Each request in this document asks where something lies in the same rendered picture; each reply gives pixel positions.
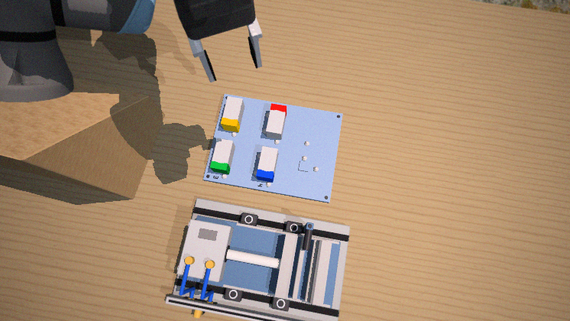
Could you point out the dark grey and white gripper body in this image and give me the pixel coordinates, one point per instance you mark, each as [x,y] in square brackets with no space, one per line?
[215,16]

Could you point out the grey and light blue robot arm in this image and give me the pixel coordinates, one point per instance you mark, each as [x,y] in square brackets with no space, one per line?
[32,66]

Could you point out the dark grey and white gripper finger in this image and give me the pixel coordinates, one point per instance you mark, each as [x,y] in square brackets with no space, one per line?
[255,33]
[197,49]

